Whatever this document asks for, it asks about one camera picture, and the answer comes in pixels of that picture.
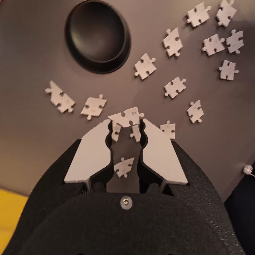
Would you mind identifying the spread of white jigsaw pieces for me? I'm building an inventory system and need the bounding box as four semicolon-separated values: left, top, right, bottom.
45;0;245;179

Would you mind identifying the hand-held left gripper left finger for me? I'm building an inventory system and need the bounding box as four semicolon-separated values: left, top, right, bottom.
64;119;113;192

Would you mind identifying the yellow plastic bin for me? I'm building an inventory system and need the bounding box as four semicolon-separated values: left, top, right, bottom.
0;189;29;241

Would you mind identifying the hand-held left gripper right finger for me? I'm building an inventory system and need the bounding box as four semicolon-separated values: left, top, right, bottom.
138;118;188;192

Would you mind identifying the white jigsaw piece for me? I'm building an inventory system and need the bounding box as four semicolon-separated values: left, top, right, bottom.
108;107;145;128

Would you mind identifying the white hoodie drawstring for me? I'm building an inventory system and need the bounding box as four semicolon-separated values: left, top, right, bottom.
243;164;255;176

